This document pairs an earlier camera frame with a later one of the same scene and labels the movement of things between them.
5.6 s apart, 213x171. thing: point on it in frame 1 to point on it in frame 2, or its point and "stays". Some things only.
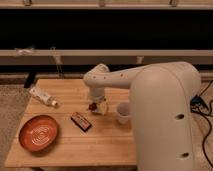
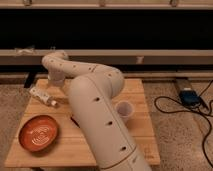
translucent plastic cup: [123, 113] stays
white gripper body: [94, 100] to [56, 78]
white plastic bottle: [42, 95] stays
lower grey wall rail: [117, 58] stays
